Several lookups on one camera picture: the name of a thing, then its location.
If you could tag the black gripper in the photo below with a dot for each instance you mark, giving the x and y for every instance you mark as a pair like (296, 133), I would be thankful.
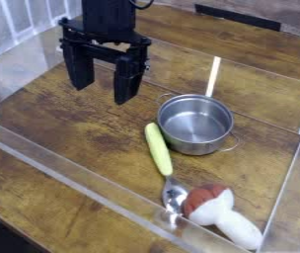
(106, 35)

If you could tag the silver metal pot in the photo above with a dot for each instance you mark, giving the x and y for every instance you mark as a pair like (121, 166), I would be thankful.
(197, 124)

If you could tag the plush mushroom toy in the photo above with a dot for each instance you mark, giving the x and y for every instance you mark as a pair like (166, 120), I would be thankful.
(210, 206)

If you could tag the black bar on table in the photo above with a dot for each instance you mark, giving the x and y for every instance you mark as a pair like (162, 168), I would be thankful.
(237, 17)

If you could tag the yellow handled metal spoon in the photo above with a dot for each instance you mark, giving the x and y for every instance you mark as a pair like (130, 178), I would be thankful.
(174, 192)

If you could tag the clear acrylic enclosure wall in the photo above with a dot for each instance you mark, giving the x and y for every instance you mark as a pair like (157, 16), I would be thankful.
(79, 185)

